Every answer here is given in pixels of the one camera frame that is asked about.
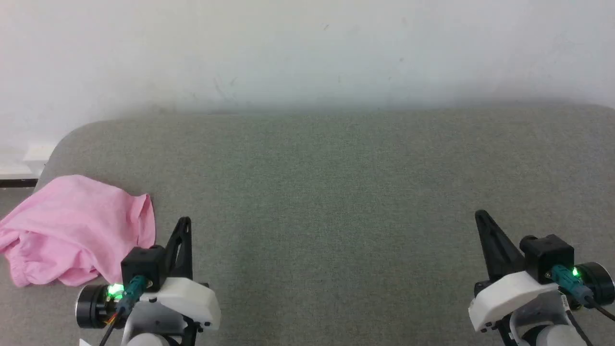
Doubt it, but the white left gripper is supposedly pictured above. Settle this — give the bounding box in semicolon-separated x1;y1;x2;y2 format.
137;216;222;333

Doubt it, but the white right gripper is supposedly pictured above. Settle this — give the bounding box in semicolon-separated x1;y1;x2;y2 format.
468;210;561;333

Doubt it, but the pink cloth garment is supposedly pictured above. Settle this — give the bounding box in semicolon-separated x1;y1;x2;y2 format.
0;174;157;288

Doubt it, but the grey-green fabric sofa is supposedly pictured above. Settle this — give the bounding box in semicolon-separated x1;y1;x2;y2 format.
0;103;615;346

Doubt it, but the teal-plug left gripper cable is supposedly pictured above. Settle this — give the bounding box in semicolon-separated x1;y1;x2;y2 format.
98;275;148;346

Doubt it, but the teal-plug gripper cable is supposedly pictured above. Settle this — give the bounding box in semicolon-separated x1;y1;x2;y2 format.
550;265;615;321
98;275;148;346

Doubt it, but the teal-plug right gripper cable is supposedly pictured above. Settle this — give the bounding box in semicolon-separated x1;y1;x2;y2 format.
550;265;615;321

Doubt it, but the white wall trunking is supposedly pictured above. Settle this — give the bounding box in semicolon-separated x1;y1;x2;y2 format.
0;141;59;180

